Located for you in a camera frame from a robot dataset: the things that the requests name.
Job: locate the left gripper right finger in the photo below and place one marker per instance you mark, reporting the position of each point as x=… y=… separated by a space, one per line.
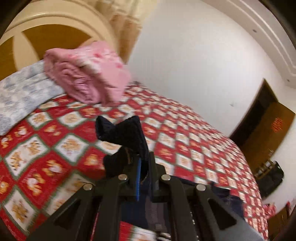
x=194 y=211

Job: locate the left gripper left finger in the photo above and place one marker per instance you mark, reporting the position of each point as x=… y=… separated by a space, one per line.
x=93 y=212

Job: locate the navy patterned knit sweater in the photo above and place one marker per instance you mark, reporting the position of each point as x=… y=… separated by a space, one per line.
x=129 y=136

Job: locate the red teddy bear bedspread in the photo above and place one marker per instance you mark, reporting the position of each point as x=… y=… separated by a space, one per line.
x=51 y=153

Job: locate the black bag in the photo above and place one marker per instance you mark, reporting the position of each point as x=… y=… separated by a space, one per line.
x=269 y=180

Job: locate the wooden chair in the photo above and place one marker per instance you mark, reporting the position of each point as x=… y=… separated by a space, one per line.
x=264 y=168

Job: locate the brown wooden door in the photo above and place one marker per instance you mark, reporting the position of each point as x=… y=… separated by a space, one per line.
x=268 y=135

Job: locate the grey floral pillow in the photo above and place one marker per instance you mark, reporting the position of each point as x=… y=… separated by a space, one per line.
x=22 y=92

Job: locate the folded pink blanket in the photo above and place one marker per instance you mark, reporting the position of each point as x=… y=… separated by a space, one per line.
x=90 y=74

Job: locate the cream wooden headboard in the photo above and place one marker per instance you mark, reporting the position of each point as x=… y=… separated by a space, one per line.
x=44 y=25

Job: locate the beige patterned curtain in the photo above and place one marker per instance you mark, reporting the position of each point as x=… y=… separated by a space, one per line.
x=126 y=17

